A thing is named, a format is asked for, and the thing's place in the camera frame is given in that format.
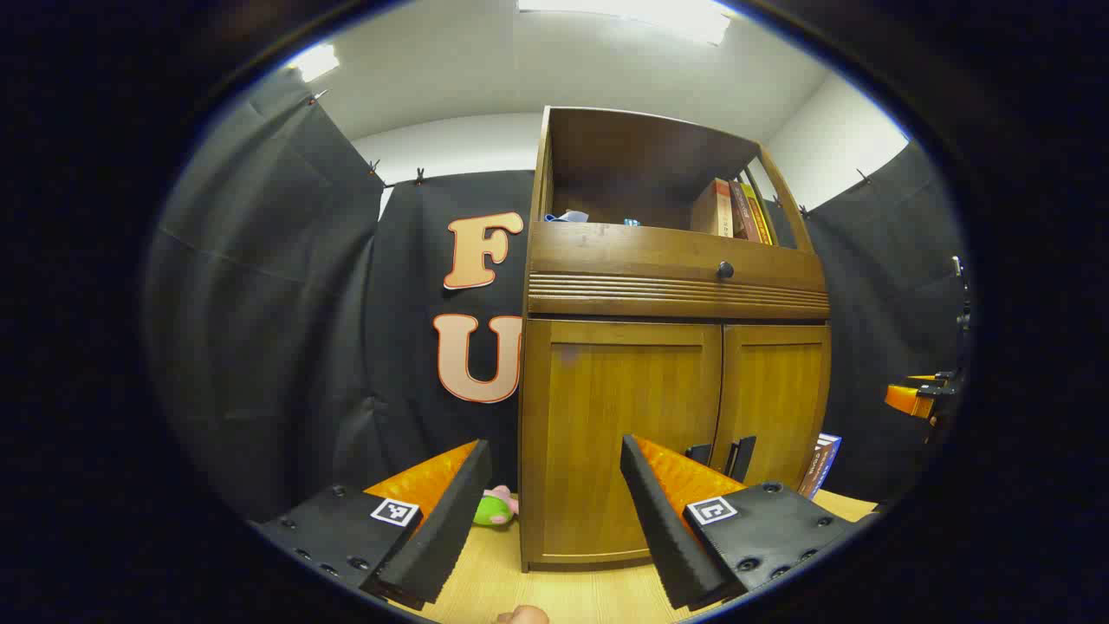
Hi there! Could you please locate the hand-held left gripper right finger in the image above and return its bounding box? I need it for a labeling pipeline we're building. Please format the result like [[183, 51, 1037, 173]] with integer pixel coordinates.
[[619, 433, 880, 612]]

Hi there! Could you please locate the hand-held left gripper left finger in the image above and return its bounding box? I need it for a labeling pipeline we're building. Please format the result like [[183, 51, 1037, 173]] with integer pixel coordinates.
[[247, 438, 493, 612]]

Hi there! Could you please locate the wooden shoe cabinet door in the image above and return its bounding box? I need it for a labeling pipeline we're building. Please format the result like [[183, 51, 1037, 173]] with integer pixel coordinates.
[[710, 323, 831, 495], [525, 319, 724, 564]]

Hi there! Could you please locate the wooden double-door shoe cabinet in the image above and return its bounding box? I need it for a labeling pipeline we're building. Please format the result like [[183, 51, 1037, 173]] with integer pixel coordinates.
[[517, 106, 833, 573]]

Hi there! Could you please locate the green and pink plush toy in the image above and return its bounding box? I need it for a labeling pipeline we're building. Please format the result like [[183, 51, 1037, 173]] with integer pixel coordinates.
[[472, 485, 519, 527]]

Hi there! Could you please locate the brown book gold lettering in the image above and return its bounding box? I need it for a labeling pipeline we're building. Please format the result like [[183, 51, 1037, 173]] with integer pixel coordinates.
[[797, 446, 826, 501]]

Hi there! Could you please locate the yellow book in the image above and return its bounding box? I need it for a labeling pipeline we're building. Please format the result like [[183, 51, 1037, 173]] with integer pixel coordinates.
[[741, 182, 776, 245]]

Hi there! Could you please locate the reddish brown book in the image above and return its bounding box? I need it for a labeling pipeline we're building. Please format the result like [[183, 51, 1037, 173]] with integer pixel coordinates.
[[728, 180, 762, 242]]

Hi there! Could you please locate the tan book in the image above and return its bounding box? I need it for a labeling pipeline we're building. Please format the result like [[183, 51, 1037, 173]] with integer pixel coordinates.
[[691, 178, 733, 237]]

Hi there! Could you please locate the wooden drawer front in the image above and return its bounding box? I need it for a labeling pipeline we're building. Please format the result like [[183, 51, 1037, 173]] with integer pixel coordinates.
[[527, 221, 830, 320]]

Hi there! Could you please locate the black backdrop cloth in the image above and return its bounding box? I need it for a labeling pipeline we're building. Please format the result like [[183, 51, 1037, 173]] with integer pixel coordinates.
[[143, 65, 971, 525]]

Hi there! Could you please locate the long ceiling light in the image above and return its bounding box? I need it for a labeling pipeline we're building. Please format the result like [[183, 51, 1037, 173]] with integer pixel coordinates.
[[517, 0, 733, 46]]

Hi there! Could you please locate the small ceiling light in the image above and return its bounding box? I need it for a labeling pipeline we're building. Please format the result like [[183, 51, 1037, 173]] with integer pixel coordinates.
[[290, 43, 340, 83]]

